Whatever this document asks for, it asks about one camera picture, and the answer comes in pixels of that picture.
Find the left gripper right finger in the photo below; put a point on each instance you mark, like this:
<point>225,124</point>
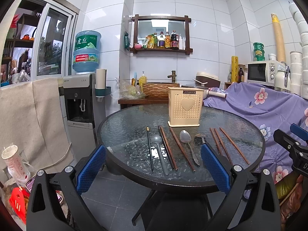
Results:
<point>262,211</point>

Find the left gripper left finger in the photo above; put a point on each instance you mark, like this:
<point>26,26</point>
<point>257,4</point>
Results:
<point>55,199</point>

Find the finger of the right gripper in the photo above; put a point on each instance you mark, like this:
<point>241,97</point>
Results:
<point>298,131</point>
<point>288,142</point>

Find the brown wooden chopstick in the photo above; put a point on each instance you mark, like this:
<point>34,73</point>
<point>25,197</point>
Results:
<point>216,139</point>
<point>173,160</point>
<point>182,149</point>
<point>236,147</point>
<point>222,144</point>

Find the silver metal spoon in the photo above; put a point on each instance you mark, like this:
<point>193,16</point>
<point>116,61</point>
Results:
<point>186,138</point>

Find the grey plastic spoon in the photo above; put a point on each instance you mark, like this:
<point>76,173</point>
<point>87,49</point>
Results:
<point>156,139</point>

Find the black chopstick gold band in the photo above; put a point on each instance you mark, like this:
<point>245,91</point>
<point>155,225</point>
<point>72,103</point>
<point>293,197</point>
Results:
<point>150,150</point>

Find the purple floral cloth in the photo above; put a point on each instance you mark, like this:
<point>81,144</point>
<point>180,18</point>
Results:
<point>250,114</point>

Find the white kettle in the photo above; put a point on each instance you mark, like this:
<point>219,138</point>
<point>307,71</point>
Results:
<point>282,78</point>

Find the white microwave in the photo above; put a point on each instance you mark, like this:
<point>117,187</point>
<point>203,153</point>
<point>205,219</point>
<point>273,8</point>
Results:
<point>264,72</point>

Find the tan rolled mat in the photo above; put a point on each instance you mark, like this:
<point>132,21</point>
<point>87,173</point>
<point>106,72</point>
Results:
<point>280,45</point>

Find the brown glass bottle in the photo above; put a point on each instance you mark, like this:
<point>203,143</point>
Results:
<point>240,75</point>

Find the green stacked cups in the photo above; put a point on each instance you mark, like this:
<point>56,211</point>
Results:
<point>258,51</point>

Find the beige cloth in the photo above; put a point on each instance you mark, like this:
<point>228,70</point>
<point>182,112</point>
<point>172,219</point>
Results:
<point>31,118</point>

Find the yellow roll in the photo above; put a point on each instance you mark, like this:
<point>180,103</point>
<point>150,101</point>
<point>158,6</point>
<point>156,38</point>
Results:
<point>234,69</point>

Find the cream pan with lid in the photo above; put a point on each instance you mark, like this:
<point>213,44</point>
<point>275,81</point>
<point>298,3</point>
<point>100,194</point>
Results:
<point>206,91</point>

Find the brown rice cooker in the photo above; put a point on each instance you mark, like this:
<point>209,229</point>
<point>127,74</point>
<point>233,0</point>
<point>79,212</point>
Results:
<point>207,80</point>

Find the cream perforated utensil holder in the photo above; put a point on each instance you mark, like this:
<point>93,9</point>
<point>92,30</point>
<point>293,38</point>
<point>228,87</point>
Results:
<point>185,106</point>

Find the water dispenser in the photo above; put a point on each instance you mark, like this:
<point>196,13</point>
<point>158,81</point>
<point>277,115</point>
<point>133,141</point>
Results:
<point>78,95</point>

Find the brass faucet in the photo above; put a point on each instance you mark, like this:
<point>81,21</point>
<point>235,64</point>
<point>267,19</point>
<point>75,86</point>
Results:
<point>173,76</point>

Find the wooden counter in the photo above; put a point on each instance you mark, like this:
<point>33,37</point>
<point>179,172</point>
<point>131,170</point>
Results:
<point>125,103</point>

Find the plastic bag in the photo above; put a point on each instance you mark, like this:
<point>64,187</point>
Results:
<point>124,90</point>

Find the woven basin sink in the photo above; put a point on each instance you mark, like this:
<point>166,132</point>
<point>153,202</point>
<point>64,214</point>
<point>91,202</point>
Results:
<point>158,90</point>

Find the dark soy sauce bottle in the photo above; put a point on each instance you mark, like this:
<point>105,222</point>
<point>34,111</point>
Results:
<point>174,40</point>

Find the yellow soap bottle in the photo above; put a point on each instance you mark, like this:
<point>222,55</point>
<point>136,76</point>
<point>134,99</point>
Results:
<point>142,80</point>

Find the blue water jug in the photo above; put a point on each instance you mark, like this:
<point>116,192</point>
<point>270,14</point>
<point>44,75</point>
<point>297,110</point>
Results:
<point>86,51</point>

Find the wooden framed mirror shelf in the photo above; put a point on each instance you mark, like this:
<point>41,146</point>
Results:
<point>153,33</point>

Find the green hanging packet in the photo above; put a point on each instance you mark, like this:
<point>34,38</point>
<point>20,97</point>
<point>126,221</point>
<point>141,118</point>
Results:
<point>126,41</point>

